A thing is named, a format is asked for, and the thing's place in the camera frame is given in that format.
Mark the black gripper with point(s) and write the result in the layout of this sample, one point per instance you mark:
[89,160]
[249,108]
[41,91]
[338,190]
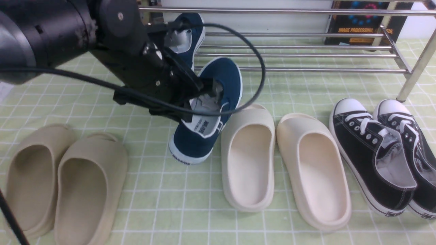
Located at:
[155,78]

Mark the navy sneaker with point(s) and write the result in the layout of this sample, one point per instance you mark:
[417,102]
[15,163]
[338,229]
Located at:
[193,142]
[185,43]

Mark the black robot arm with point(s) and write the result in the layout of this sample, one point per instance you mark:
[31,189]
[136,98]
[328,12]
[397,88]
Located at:
[40,35]

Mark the steel shoe rack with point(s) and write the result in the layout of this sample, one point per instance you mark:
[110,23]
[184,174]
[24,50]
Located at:
[382,47]

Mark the cream left slipper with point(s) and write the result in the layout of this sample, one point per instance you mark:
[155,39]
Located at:
[247,159]

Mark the cream slipper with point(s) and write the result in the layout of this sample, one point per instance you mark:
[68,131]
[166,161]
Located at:
[316,171]
[247,159]

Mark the green checkered cloth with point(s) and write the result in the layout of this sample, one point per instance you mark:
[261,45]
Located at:
[167,203]

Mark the tan right slipper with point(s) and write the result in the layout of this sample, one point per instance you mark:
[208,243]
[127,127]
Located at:
[91,176]

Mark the tan slipper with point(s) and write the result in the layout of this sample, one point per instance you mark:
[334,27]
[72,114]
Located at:
[32,178]
[91,176]

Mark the cream right slipper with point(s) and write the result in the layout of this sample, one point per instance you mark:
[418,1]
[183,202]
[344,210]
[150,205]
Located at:
[316,171]

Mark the black image processing book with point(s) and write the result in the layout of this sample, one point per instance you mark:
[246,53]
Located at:
[360,24]

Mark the tan left slipper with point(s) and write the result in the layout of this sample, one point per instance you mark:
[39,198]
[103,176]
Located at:
[32,178]

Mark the black left canvas sneaker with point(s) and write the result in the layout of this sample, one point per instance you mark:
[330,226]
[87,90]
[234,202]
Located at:
[375,155]

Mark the black canvas sneaker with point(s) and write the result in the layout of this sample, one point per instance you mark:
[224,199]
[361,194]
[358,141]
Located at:
[375,155]
[420,158]

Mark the black right canvas sneaker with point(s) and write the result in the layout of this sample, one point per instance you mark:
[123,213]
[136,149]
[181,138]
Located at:
[420,158]

